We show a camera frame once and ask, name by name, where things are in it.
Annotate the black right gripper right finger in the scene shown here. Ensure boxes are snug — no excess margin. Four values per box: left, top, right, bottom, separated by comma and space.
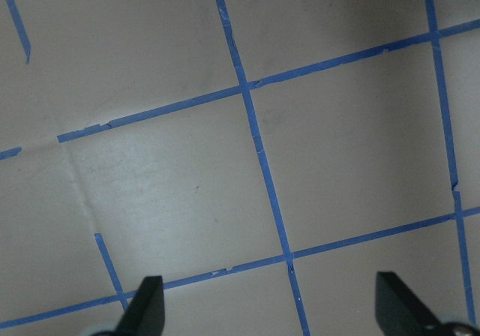
375, 271, 445, 336

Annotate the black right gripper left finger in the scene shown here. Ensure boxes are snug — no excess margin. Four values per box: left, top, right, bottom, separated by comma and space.
112, 276, 166, 336

